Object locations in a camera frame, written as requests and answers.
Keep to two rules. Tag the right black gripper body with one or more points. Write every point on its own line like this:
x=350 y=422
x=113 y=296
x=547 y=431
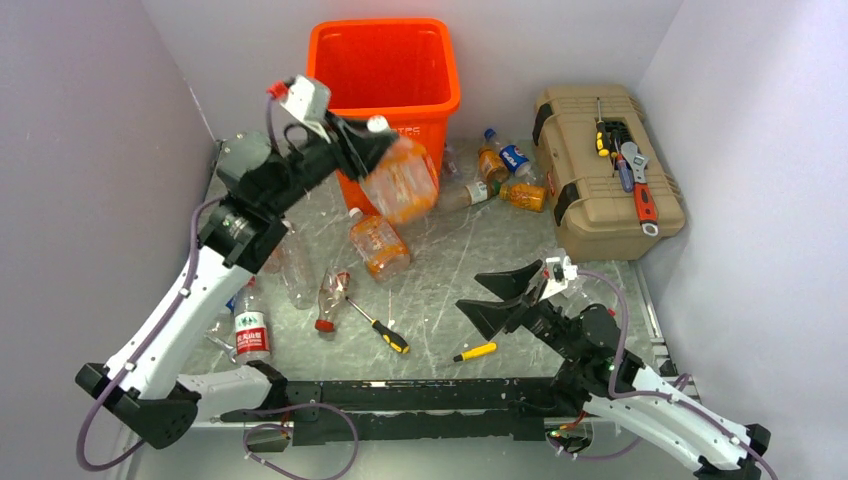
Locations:
x=537 y=316

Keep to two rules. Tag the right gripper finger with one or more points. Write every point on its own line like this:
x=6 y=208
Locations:
x=510 y=284
x=492 y=318

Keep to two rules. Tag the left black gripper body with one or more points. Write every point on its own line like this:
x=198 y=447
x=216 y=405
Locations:
x=345 y=155

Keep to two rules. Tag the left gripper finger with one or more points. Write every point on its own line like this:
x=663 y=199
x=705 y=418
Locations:
x=371 y=148
x=343 y=129

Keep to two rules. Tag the large orange bottle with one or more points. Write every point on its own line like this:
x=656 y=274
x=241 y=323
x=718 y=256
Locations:
x=404 y=185
x=383 y=252

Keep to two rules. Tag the red cap clear bottle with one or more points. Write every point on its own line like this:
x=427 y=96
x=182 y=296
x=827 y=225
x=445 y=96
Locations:
x=331 y=295

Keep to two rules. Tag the clear bottle by left arm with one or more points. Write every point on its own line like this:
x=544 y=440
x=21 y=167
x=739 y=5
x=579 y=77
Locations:
x=291 y=264

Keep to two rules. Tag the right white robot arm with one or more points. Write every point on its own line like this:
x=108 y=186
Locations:
x=600 y=377

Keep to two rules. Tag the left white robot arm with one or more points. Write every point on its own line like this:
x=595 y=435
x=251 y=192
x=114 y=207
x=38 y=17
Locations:
x=142 y=385

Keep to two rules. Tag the orange plastic bin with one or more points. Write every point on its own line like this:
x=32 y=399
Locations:
x=403 y=69

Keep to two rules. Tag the small yellow screwdriver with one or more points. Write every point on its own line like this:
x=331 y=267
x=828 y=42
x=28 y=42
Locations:
x=475 y=352

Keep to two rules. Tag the red label bottle right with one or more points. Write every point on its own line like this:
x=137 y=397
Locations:
x=589 y=290

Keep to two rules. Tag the small orange juice bottle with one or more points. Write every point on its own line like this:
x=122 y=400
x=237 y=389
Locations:
x=521 y=195

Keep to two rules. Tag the white label clear bottle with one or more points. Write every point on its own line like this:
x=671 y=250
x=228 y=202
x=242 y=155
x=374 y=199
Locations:
x=465 y=196

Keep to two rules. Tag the black yellow screwdriver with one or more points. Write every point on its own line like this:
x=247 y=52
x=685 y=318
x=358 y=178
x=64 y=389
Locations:
x=389 y=336

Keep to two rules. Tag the tan plastic toolbox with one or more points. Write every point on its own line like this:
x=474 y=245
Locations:
x=594 y=219

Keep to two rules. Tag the orange bottle blue cap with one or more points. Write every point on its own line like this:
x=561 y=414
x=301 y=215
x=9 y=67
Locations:
x=490 y=164

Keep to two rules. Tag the Pepsi bottle near toolbox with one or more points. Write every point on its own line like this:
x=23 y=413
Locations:
x=515 y=160

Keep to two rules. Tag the blue red screwdriver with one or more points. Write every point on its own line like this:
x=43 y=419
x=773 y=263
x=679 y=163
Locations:
x=621 y=165

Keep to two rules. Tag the orange adjustable wrench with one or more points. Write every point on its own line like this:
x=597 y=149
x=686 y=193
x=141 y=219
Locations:
x=643 y=200

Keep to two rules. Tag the yellow screwdriver on toolbox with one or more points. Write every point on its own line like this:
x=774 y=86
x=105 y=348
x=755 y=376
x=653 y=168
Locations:
x=602 y=143

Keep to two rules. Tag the red label water bottle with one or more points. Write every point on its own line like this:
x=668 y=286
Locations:
x=251 y=325

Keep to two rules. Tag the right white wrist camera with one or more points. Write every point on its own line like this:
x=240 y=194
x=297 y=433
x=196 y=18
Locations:
x=558 y=273

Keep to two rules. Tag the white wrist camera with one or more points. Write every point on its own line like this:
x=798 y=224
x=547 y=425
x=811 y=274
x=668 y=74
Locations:
x=306 y=100
x=558 y=273

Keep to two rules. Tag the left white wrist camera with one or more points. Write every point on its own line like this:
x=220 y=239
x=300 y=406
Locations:
x=306 y=100

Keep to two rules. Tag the black base frame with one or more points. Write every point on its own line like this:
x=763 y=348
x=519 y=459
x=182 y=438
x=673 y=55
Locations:
x=522 y=408

